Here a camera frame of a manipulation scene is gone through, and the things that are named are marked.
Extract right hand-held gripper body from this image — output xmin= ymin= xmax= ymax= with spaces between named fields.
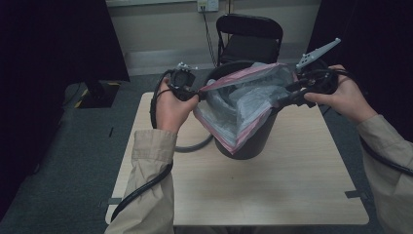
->
xmin=295 ymin=37 xmax=342 ymax=96

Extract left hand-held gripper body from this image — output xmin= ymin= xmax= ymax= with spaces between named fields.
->
xmin=169 ymin=61 xmax=199 ymax=101

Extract grey plastic trash bag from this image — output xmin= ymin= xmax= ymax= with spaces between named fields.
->
xmin=193 ymin=61 xmax=298 ymax=156

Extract grey bin rim ring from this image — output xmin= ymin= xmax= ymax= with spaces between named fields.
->
xmin=173 ymin=135 xmax=214 ymax=154

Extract dark grey trash bin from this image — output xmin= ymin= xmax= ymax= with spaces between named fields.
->
xmin=204 ymin=59 xmax=283 ymax=161

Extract person's left hand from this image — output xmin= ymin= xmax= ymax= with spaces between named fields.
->
xmin=156 ymin=77 xmax=200 ymax=135

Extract person's right hand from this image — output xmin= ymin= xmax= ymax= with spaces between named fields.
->
xmin=304 ymin=63 xmax=379 ymax=126

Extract black curtain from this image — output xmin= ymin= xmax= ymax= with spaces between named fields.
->
xmin=301 ymin=0 xmax=413 ymax=144
xmin=0 ymin=0 xmax=131 ymax=222

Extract black folding chair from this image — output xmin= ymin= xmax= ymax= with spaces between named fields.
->
xmin=215 ymin=13 xmax=284 ymax=66

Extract black stand base yellow stripes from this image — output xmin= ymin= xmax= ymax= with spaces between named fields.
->
xmin=73 ymin=80 xmax=122 ymax=110

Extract grey tape strip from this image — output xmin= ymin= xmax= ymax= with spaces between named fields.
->
xmin=98 ymin=197 xmax=123 ymax=209
xmin=344 ymin=189 xmax=369 ymax=200

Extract grey wall baseboard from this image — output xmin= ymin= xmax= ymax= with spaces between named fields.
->
xmin=125 ymin=48 xmax=305 ymax=77

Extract black outlet cord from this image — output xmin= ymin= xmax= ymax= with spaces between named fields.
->
xmin=202 ymin=6 xmax=218 ymax=68

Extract white wall outlet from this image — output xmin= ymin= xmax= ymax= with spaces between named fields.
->
xmin=197 ymin=0 xmax=220 ymax=14

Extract right hand-held gripper cable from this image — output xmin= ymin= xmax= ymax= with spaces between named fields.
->
xmin=334 ymin=69 xmax=413 ymax=178

